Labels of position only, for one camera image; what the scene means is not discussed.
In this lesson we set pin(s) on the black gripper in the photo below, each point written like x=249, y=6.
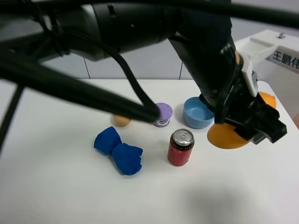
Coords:
x=253, y=119

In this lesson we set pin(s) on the orange mango fruit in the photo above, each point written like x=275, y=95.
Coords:
x=269, y=99

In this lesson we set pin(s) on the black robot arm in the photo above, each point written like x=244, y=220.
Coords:
x=32, y=32

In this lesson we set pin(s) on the orange plastic plate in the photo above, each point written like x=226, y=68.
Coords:
x=225, y=137

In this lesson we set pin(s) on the blue plastic bowl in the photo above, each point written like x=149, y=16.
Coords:
x=196, y=114

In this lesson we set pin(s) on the white cabinet with label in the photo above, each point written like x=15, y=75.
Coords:
x=274, y=59

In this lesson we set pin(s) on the red soda can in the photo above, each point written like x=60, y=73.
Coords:
x=180, y=147

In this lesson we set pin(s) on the purple yogurt cup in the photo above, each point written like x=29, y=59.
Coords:
x=166, y=113

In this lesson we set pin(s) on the blue crumpled cloth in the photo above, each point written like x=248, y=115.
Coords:
x=126, y=157

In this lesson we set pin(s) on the beige round fruit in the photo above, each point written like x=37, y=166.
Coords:
x=121, y=121

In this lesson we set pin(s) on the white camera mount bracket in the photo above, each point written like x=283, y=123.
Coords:
x=248, y=74

